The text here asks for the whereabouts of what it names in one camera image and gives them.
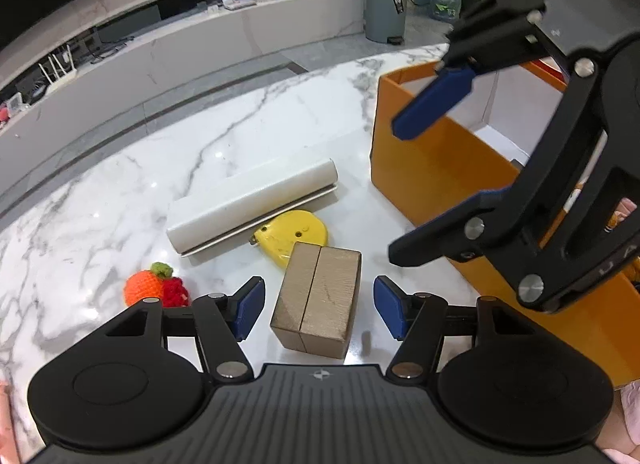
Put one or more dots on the brown rectangular box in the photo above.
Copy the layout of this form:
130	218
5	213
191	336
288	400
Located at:
320	304

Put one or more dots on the pink toys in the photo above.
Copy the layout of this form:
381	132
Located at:
4	114

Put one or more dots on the yellow tape measure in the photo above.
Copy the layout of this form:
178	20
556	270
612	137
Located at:
295	231

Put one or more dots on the white marble tv console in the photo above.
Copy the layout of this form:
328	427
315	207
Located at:
280	18

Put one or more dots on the white router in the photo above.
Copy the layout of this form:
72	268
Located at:
60	77

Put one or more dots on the white long case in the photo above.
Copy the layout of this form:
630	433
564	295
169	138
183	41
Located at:
250	194

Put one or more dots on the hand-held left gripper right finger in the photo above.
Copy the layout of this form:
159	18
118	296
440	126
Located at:
390	306

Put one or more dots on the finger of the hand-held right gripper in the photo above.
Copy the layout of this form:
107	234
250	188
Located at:
440	234
430	103

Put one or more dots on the orange cardboard box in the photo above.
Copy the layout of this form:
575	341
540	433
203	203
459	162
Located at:
425	168

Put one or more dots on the grey trash bin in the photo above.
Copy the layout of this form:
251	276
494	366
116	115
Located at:
382	8

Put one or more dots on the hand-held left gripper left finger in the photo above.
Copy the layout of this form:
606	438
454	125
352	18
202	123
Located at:
247	306

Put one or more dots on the orange crochet fruit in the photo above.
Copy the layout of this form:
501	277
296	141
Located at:
142	286

